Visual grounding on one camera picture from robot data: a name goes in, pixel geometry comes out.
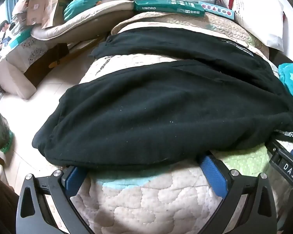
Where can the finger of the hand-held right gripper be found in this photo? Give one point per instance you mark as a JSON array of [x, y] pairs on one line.
[[283, 165]]

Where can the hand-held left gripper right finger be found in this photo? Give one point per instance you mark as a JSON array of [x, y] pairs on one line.
[[213, 175]]

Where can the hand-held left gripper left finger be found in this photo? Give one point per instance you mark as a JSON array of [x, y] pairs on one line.
[[74, 180]]

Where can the black pants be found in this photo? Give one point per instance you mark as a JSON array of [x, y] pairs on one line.
[[149, 107]]

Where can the quilted patchwork blanket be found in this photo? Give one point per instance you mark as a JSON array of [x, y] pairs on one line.
[[146, 199]]

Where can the beige patterned box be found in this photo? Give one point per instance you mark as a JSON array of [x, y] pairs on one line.
[[17, 53]]

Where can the white pillow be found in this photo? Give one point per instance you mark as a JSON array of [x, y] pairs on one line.
[[256, 17]]

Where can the beige padded cushion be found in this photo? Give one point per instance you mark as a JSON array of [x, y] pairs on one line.
[[88, 22]]

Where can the teal box with shapes print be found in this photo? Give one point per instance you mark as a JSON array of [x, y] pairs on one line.
[[217, 9]]

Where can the teal cloth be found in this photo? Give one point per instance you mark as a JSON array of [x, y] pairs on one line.
[[83, 7]]

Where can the long green packet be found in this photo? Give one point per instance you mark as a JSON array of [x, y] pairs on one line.
[[166, 6]]

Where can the cardboard boxes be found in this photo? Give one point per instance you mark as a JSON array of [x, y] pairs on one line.
[[41, 4]]

